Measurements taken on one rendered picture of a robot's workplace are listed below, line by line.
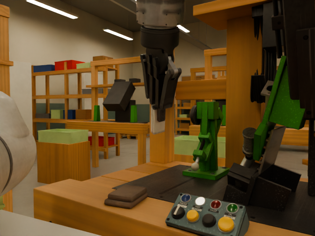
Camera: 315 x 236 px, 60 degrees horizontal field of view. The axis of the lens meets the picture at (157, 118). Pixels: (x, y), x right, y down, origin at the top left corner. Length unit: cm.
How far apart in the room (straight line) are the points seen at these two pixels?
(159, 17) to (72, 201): 53
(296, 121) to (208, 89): 63
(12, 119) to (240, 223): 50
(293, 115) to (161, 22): 39
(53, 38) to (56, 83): 144
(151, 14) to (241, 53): 69
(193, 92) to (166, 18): 83
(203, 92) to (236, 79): 21
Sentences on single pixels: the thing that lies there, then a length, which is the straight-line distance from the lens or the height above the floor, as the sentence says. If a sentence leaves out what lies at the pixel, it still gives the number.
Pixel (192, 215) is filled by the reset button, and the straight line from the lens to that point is 58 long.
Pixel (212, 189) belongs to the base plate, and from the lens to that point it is 87.
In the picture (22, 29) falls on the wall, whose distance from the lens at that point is 899.
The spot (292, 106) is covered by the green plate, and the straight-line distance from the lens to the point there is 72.
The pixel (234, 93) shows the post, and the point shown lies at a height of 120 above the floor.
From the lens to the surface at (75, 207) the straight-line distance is 80.
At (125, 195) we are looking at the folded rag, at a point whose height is 93.
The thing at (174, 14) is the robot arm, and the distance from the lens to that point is 51.
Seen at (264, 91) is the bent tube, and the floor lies 119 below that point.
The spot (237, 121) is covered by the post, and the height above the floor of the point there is 109.
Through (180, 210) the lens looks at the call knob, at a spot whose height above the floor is 94.
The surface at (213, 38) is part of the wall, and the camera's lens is 1156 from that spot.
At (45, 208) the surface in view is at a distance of 92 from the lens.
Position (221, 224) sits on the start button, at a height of 93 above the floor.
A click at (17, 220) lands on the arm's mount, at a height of 89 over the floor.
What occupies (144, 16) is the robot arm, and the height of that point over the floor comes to 131.
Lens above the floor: 115
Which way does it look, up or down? 2 degrees down
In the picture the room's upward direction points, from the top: straight up
